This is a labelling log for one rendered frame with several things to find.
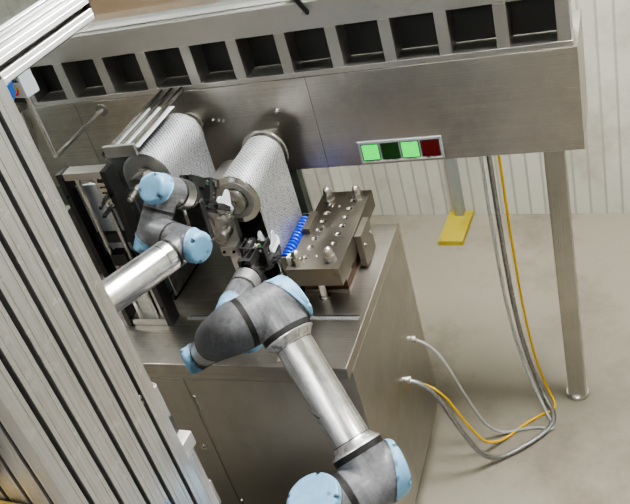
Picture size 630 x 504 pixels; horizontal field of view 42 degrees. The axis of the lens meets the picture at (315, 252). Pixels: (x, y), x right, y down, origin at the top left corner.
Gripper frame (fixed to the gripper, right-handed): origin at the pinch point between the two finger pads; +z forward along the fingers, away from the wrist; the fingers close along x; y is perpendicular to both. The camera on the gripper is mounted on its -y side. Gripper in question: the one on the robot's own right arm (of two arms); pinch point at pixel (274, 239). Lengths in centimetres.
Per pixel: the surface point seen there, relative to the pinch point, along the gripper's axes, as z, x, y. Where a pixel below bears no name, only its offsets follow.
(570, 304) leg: 46, -75, -63
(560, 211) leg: 46, -74, -26
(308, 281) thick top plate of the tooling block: -6.5, -9.9, -10.3
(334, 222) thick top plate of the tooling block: 16.2, -12.4, -6.0
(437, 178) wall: 172, -4, -87
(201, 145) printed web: 18.4, 23.6, 22.3
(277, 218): 5.4, -0.2, 3.6
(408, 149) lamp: 29.3, -35.4, 9.6
